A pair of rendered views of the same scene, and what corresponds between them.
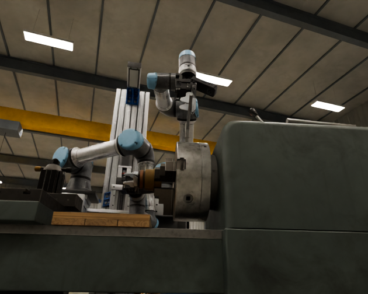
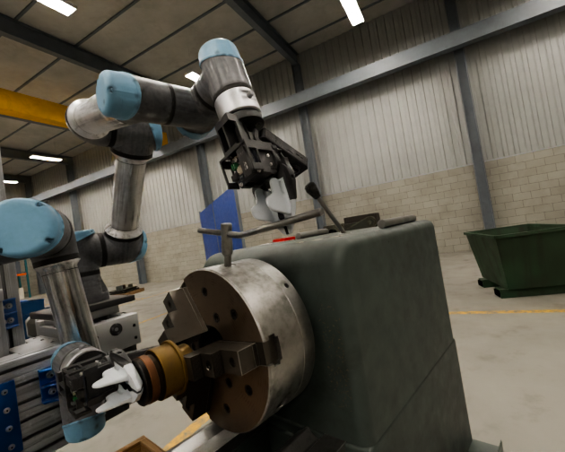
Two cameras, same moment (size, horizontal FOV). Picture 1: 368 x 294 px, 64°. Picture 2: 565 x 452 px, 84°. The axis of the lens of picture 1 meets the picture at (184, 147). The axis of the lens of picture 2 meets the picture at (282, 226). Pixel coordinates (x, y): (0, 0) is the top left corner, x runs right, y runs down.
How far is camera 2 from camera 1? 0.86 m
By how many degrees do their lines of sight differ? 48
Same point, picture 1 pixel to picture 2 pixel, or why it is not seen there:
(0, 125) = not seen: outside the picture
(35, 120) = not seen: outside the picture
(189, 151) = (275, 312)
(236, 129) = (353, 261)
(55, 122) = not seen: outside the picture
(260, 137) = (375, 267)
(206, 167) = (308, 337)
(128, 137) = (19, 228)
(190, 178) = (289, 372)
